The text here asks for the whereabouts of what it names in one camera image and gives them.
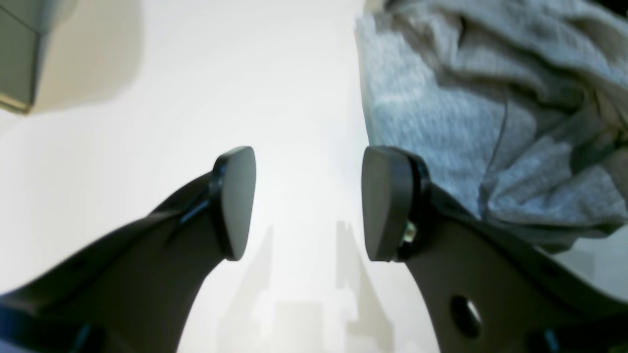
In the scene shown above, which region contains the grey cardboard box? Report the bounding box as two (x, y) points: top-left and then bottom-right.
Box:
(0, 0), (77, 115)

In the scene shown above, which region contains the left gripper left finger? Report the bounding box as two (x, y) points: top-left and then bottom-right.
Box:
(0, 147), (256, 353)

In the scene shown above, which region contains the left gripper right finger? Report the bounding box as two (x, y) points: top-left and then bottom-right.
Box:
(361, 147), (627, 353)

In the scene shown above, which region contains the grey t-shirt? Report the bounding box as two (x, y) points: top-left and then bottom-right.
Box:
(355, 0), (627, 244)

